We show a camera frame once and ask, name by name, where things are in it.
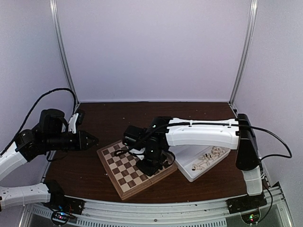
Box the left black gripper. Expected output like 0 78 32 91
44 130 98 151

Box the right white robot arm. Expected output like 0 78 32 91
132 114 263 209

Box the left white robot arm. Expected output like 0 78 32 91
0 109 98 210

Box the white chess pieces pile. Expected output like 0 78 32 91
192 147 226 171

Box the white divided plastic tray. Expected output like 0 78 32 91
169 145 231 182

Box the wooden chessboard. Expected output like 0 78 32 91
97 140 178 200

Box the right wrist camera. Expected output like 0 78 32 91
122 125 147 150

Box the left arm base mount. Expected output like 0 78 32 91
43 196 85 215

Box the aluminium frame rail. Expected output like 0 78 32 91
17 186 294 227

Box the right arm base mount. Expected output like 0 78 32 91
226 192 267 214

